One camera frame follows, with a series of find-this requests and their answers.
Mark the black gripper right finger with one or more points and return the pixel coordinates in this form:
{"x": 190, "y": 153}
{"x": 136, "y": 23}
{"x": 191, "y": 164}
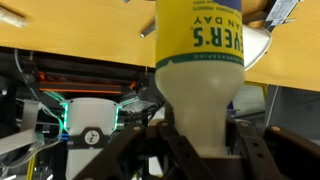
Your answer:
{"x": 275, "y": 153}

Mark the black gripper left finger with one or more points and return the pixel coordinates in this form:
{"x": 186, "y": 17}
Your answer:
{"x": 159, "y": 151}

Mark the yellow soap bottle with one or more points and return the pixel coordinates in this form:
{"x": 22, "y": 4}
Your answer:
{"x": 200, "y": 66}

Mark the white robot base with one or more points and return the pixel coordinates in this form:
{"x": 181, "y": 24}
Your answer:
{"x": 89, "y": 123}

